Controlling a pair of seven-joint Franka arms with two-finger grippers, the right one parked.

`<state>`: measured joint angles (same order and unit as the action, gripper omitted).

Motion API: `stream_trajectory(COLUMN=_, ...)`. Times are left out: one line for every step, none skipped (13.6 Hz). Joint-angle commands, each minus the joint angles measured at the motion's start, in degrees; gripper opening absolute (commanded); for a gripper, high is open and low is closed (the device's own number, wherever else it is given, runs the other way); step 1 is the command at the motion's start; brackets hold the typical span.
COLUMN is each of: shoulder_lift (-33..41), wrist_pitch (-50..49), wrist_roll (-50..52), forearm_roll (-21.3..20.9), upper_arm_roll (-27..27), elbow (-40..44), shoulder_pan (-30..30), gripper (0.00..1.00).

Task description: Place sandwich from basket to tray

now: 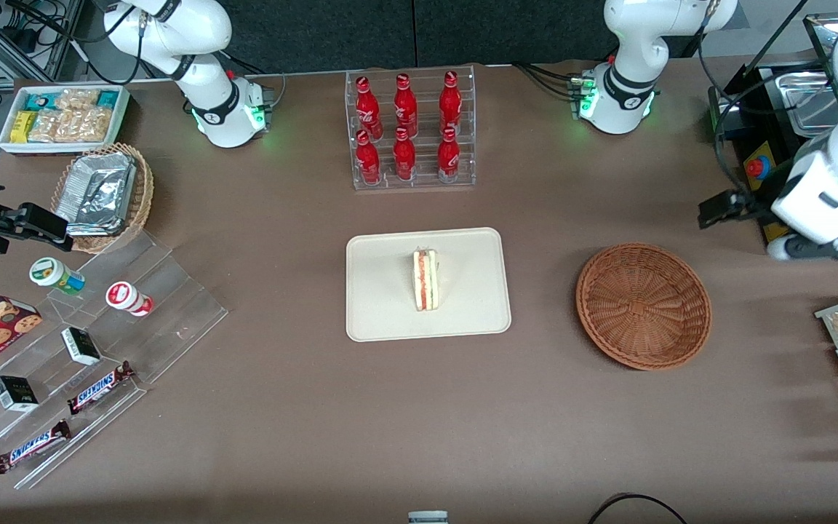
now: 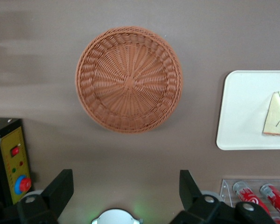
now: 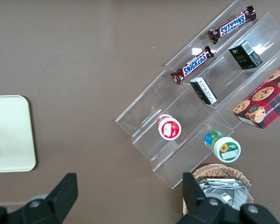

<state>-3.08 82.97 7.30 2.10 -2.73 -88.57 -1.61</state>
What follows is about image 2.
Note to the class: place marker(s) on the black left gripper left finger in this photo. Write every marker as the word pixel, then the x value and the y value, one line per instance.
pixel 49 203

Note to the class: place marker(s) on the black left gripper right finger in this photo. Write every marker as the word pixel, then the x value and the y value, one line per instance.
pixel 200 210

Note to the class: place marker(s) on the triangular sandwich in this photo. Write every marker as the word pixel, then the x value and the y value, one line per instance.
pixel 276 116

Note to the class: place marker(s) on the cream plastic tray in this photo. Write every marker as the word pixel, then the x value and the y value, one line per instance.
pixel 242 112

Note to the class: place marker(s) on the round brown wicker basket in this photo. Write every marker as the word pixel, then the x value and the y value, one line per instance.
pixel 129 80

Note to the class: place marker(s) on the clear acrylic bottle rack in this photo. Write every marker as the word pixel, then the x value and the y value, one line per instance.
pixel 226 189

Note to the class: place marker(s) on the red cola bottle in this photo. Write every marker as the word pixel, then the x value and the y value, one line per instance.
pixel 278 220
pixel 276 200
pixel 250 198

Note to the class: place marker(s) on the black appliance yellow control panel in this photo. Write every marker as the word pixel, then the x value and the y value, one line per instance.
pixel 12 149

